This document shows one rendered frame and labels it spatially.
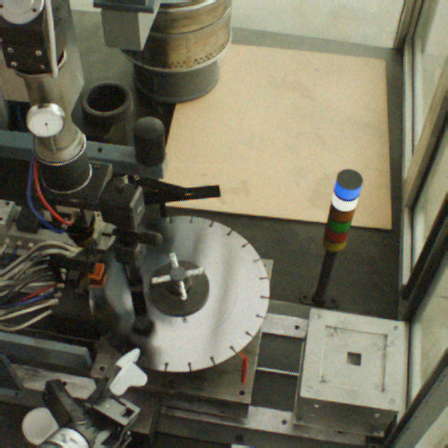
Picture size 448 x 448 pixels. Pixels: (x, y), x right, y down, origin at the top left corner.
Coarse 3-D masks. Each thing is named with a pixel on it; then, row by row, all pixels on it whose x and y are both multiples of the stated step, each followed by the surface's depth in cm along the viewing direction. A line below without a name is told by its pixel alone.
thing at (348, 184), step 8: (344, 176) 117; (352, 176) 117; (360, 176) 117; (336, 184) 117; (344, 184) 116; (352, 184) 116; (360, 184) 116; (336, 192) 118; (344, 192) 116; (352, 192) 116
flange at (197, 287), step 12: (168, 264) 130; (180, 264) 130; (192, 264) 130; (156, 276) 128; (192, 276) 128; (204, 276) 128; (156, 288) 127; (168, 288) 125; (192, 288) 126; (204, 288) 127; (156, 300) 125; (168, 300) 125; (180, 300) 125; (192, 300) 125; (204, 300) 126; (168, 312) 124; (180, 312) 124
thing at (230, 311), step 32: (160, 224) 136; (192, 224) 136; (160, 256) 132; (192, 256) 132; (224, 256) 132; (256, 256) 132; (96, 288) 127; (128, 288) 128; (224, 288) 128; (256, 288) 128; (96, 320) 124; (128, 320) 124; (160, 320) 124; (192, 320) 124; (224, 320) 124; (256, 320) 124; (128, 352) 120; (160, 352) 120; (192, 352) 120; (224, 352) 120
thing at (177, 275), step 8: (176, 264) 125; (176, 272) 123; (184, 272) 123; (192, 272) 124; (200, 272) 124; (152, 280) 123; (160, 280) 123; (176, 280) 123; (184, 280) 124; (184, 296) 121
